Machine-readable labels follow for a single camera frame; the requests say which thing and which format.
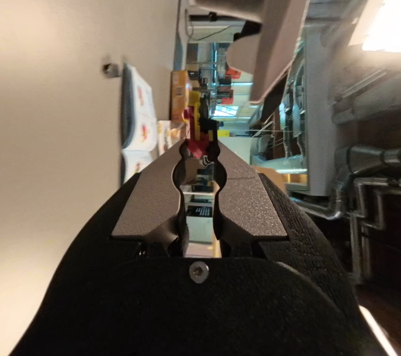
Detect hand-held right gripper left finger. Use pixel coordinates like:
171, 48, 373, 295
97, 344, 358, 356
111, 138, 190, 251

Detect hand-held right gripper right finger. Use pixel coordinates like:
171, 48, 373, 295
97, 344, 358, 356
213, 139, 289, 251

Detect red yellow lego model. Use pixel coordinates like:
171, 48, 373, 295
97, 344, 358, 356
182, 100, 220, 169

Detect closed lego leaflet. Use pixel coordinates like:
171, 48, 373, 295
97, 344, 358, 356
157, 120, 185, 156

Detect open lego instruction booklet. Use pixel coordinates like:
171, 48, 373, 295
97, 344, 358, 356
121, 62, 158, 181

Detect yellow plastic bin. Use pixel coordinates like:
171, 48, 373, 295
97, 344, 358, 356
170, 70, 202, 122

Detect metal ceiling pipes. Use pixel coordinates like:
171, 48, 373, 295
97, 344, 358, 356
326, 143, 401, 237

